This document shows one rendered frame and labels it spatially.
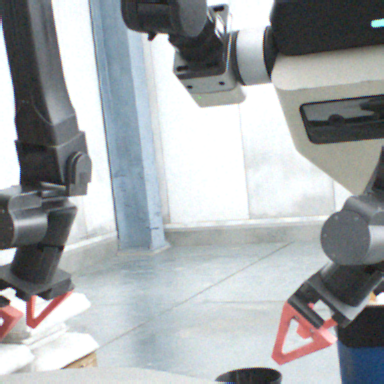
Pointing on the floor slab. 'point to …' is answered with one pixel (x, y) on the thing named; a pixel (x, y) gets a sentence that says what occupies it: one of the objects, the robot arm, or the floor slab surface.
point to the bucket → (251, 376)
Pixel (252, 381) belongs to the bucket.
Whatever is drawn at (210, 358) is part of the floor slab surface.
